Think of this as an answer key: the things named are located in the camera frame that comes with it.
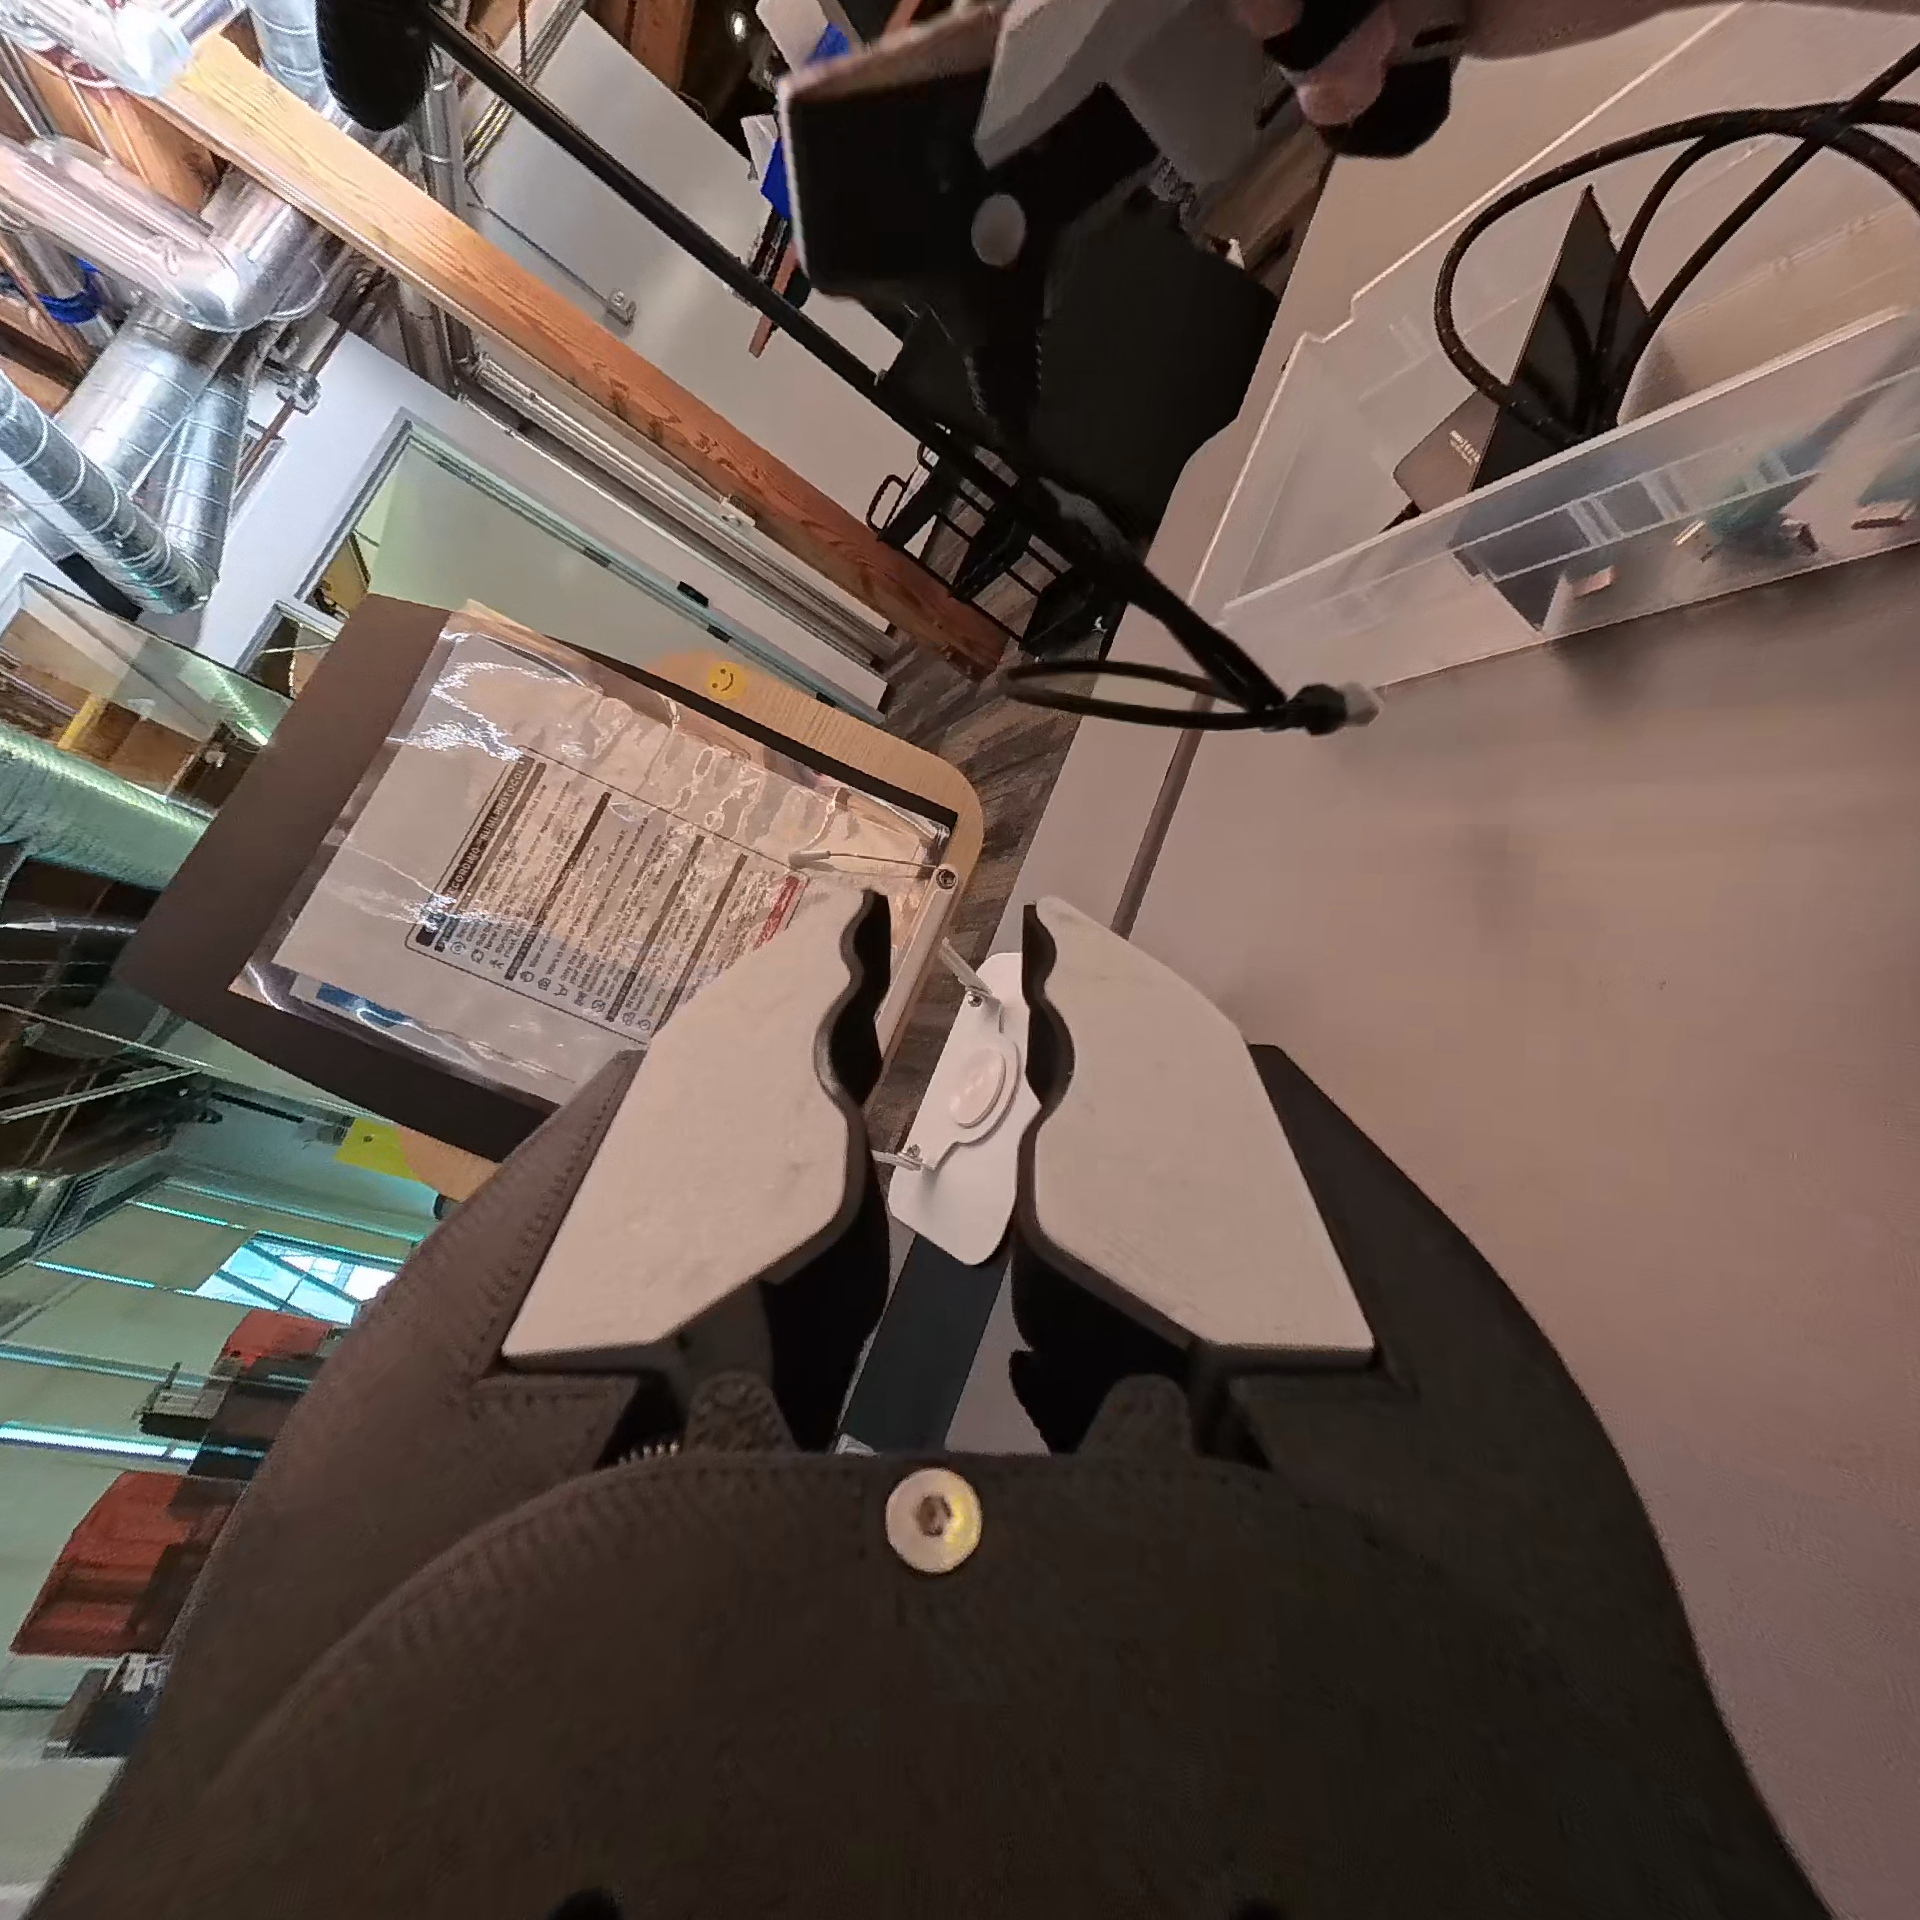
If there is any person's right hand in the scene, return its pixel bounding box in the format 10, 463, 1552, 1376
1232, 0, 1404, 136

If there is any clear plastic bin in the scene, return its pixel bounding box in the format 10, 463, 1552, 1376
1218, 0, 1920, 695

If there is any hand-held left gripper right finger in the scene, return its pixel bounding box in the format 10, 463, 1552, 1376
1008, 902, 1379, 1449

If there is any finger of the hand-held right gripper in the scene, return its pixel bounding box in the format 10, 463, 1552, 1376
977, 0, 1163, 170

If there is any silver air duct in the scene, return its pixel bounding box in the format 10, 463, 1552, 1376
0, 89, 378, 617

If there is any white sign stand base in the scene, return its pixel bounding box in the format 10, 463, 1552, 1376
883, 942, 1040, 1266

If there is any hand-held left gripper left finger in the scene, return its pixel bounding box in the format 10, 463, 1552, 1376
504, 891, 894, 1449

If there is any black office chair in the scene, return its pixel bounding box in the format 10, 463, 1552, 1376
885, 195, 1280, 520

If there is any red box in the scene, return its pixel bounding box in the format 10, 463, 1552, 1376
12, 1304, 308, 1655

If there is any black framed instruction sign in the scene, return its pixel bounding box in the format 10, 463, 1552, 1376
112, 593, 962, 1161

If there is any black stand pole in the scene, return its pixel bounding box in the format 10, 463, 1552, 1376
312, 0, 962, 452

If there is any wooden post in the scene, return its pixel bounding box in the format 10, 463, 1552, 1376
157, 31, 1011, 682

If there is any black wire cart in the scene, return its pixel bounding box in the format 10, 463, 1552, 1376
874, 427, 1120, 649

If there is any silver hdmi hub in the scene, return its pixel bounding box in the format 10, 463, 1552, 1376
778, 58, 1379, 742

